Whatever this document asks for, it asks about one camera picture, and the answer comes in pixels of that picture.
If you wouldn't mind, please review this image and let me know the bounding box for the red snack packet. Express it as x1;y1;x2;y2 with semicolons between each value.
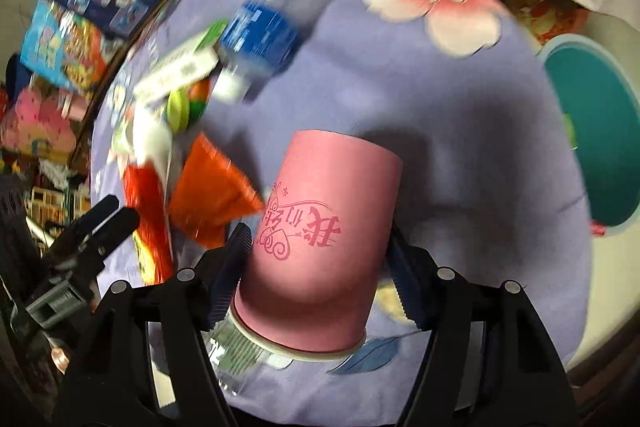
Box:
122;162;176;286

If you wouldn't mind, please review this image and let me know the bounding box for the white and green carton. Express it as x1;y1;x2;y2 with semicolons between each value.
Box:
132;19;231;104

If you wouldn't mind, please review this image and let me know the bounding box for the colourful printed toy box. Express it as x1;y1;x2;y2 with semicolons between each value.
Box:
20;1;132;104

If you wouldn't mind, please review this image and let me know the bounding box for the purple floral blanket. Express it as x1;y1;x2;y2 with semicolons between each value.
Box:
85;0;594;419

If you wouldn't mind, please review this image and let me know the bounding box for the pink toy pack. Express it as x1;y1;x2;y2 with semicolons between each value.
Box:
0;82;82;158

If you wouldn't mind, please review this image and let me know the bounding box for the pink paper cup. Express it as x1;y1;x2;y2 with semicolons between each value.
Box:
231;129;404;363

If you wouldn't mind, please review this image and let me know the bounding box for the white crumpled wrapper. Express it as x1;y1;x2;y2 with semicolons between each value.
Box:
107;102;177;188

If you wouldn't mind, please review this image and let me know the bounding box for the red patterned packet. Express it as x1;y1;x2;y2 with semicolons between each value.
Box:
515;0;592;48

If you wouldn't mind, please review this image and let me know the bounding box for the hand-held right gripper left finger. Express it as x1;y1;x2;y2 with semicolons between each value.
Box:
52;222;253;427

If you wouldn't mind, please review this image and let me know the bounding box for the orange plastic egg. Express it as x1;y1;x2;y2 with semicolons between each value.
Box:
187;79;212;118

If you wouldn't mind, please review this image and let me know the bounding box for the clear bottle with blue label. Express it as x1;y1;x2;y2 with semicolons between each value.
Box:
212;0;348;102

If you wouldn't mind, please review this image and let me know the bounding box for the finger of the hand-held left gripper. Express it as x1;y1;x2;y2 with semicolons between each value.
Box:
84;209;141;259
64;195;122;244

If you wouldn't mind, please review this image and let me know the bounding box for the teal round bin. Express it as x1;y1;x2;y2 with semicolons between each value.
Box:
537;33;640;234

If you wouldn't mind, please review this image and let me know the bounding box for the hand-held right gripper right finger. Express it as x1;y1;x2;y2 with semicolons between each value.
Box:
384;223;581;427

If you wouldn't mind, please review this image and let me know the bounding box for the orange snack packet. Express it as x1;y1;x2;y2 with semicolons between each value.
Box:
167;132;266;251

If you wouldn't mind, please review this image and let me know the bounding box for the lime green plastic egg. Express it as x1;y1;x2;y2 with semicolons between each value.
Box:
167;89;194;134

